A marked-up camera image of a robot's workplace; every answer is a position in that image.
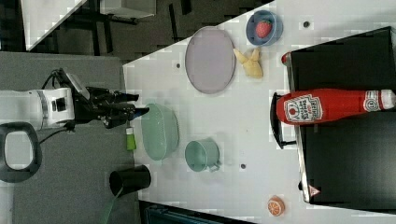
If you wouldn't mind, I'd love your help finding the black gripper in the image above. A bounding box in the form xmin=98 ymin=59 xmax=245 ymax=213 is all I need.
xmin=73 ymin=87 xmax=149 ymax=129

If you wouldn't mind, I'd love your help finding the red ketchup bottle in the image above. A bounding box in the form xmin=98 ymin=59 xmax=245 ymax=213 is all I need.
xmin=276 ymin=89 xmax=395 ymax=125

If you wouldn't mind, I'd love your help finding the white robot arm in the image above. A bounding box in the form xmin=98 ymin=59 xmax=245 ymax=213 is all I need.
xmin=1 ymin=87 xmax=149 ymax=131

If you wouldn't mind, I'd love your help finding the black toaster oven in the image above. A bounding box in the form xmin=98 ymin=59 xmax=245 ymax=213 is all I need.
xmin=270 ymin=26 xmax=395 ymax=214

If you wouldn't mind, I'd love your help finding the green and white bottle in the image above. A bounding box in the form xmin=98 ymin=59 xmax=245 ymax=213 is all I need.
xmin=125 ymin=127 xmax=136 ymax=150

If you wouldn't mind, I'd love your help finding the green colander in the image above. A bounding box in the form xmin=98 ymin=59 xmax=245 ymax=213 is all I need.
xmin=141 ymin=104 xmax=179 ymax=161

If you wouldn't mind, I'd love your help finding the green mug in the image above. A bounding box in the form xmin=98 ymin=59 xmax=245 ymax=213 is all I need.
xmin=185 ymin=138 xmax=220 ymax=172

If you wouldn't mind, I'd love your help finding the purple round plate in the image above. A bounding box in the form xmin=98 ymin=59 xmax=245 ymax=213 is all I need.
xmin=185 ymin=26 xmax=235 ymax=94

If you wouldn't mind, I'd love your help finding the peeled banana toy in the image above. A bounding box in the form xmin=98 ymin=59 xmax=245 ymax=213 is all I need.
xmin=233 ymin=48 xmax=263 ymax=79

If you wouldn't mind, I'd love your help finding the strawberry in bowl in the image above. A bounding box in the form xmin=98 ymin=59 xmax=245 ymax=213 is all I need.
xmin=255 ymin=21 xmax=273 ymax=38

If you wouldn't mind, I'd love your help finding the blue bowl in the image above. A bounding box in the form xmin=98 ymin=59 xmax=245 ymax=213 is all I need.
xmin=246 ymin=10 xmax=283 ymax=46

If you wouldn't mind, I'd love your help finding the small red strawberry toy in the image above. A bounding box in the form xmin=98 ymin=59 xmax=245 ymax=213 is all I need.
xmin=281 ymin=52 xmax=291 ymax=66

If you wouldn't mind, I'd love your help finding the orange slice toy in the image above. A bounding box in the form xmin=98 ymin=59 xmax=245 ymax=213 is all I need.
xmin=267 ymin=195 xmax=285 ymax=217

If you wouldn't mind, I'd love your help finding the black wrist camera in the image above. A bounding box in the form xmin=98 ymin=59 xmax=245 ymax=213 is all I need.
xmin=60 ymin=69 xmax=90 ymax=100

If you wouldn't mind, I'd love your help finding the black cup with green strap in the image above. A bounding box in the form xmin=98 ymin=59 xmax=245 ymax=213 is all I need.
xmin=109 ymin=165 xmax=151 ymax=197

